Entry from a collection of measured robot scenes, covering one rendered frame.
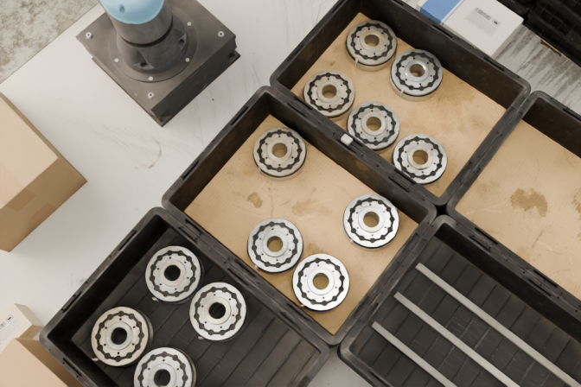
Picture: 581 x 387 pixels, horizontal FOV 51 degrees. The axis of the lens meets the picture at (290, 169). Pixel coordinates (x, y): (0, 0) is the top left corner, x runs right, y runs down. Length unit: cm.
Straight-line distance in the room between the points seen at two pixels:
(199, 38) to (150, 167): 30
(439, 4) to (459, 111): 28
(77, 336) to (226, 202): 36
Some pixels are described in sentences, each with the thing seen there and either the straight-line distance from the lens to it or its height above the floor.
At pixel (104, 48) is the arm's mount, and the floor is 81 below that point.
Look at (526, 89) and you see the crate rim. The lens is 120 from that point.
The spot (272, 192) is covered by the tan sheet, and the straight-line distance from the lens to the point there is 117.
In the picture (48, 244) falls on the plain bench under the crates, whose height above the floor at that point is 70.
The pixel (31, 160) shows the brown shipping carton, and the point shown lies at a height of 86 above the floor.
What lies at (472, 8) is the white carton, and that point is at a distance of 143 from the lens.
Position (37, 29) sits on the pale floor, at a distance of 252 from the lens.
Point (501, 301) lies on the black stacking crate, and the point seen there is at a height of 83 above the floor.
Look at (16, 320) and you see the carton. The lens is 133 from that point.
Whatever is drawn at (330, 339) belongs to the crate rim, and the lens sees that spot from 103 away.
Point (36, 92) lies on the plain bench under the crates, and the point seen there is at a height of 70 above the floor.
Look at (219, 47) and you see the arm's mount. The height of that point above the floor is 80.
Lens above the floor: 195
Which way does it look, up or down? 72 degrees down
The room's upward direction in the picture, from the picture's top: 7 degrees counter-clockwise
